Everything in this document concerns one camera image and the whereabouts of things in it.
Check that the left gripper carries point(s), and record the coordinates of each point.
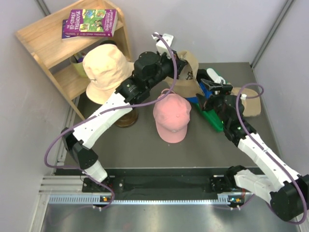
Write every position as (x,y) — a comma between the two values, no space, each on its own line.
(170,60)

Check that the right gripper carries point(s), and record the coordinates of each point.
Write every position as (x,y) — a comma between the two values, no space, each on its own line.
(206,104)

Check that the tan baseball cap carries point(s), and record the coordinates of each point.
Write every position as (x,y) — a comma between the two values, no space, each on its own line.
(187,82)

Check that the pink baseball cap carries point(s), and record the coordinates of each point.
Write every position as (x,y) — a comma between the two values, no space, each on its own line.
(172,115)

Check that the cream bucket hat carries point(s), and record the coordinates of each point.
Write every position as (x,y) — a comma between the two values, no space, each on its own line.
(106,67)

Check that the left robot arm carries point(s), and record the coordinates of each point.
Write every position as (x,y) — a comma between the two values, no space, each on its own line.
(149,70)

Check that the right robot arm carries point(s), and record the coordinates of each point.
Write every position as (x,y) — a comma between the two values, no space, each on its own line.
(284,190)

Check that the white cap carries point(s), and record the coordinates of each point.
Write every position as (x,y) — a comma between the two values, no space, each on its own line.
(215,77)

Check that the blue cap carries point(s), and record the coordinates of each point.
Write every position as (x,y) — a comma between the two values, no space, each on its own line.
(202,91)

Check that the green plastic tray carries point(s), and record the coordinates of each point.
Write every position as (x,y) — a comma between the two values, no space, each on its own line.
(211,117)

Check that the cream mannequin head stand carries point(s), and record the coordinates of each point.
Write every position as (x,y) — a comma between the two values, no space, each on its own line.
(128,119)

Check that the purple treehouse book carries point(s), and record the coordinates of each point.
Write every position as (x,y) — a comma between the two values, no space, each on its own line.
(91,23)

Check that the green pen cup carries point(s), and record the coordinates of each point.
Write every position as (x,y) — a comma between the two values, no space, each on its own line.
(77,63)

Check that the wooden shelf unit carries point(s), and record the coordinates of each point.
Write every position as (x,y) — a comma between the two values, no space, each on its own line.
(43,41)

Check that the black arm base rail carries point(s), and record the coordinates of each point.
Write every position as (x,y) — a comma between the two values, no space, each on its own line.
(154,184)

